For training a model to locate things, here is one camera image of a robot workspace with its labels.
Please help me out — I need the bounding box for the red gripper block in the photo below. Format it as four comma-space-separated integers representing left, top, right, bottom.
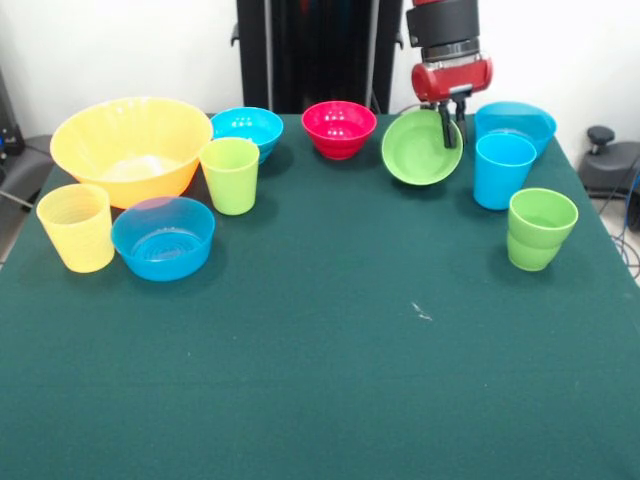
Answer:
411, 55, 494, 150

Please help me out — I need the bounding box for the green plastic bowl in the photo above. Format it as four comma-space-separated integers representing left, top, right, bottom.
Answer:
381, 108, 465, 187

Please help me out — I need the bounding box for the blue plastic bowl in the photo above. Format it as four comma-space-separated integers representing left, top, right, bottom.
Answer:
473, 101, 558, 159
110, 196, 217, 283

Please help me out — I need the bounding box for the blue plastic cup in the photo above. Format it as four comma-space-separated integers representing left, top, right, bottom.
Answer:
473, 133, 538, 211

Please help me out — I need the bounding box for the pink plastic bowl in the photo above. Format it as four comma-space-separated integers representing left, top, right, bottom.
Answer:
301, 100, 378, 161

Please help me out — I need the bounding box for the black knobbed floor stand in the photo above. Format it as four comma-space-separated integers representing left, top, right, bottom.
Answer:
579, 124, 640, 201

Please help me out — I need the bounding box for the cyan plastic bowl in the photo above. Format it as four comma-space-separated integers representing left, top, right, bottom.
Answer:
209, 106, 285, 166

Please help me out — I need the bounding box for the light green plastic cup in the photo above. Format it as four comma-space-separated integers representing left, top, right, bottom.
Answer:
198, 137, 261, 217

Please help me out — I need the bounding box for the dark green tablecloth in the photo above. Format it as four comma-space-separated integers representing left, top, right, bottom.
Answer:
0, 112, 640, 480

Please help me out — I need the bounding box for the large orange plastic bowl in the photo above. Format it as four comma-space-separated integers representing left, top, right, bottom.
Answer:
49, 96, 215, 210

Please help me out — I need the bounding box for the yellow plastic cup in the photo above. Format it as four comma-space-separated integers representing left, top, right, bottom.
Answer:
35, 183, 116, 274

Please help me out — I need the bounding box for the grey floor stand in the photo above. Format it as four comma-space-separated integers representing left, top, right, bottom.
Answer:
0, 134, 54, 206

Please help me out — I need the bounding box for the black equipment box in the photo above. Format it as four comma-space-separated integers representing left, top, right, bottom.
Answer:
0, 67, 26, 157

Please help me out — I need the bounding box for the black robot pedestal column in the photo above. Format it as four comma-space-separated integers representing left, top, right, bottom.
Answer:
230, 0, 405, 115

